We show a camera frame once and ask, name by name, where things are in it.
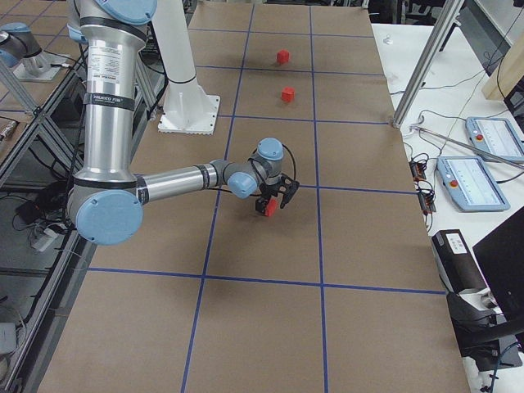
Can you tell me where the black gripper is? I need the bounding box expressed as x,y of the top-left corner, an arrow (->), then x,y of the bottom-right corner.
255,180 -> 287,214

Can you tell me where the red cube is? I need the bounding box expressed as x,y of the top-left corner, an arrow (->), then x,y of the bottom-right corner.
276,49 -> 291,65
264,198 -> 278,217
281,86 -> 296,102

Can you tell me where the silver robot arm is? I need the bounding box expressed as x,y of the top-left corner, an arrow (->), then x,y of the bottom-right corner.
68,1 -> 286,246
1,22 -> 42,68

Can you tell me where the brown paper table mat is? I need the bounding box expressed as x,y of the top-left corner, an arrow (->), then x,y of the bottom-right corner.
38,3 -> 472,393

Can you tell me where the long reach grabber stick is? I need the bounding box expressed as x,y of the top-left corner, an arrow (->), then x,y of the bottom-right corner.
409,124 -> 523,169

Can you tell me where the black box with label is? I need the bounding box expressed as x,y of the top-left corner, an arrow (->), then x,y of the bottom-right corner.
431,229 -> 487,294

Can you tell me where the near blue teach pendant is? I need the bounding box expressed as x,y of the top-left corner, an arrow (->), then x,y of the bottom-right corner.
436,156 -> 510,212

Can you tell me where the blue teach pendant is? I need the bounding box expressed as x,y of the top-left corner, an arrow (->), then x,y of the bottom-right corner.
466,117 -> 523,163
436,156 -> 510,212

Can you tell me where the far blue teach pendant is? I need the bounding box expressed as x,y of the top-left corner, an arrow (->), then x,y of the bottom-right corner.
466,117 -> 523,163

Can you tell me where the black monitor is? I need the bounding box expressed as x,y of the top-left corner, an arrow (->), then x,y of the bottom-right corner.
473,208 -> 523,320

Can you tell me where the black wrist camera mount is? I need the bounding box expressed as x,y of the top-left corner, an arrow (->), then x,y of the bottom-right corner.
277,174 -> 300,209

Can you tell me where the white camera stand post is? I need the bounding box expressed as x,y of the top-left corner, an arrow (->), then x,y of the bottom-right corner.
152,0 -> 220,135

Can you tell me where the aluminium side frame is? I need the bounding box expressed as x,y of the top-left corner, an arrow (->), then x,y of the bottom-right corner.
0,61 -> 169,393

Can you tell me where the aluminium frame post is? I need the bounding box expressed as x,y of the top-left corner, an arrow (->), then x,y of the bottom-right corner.
391,0 -> 465,129

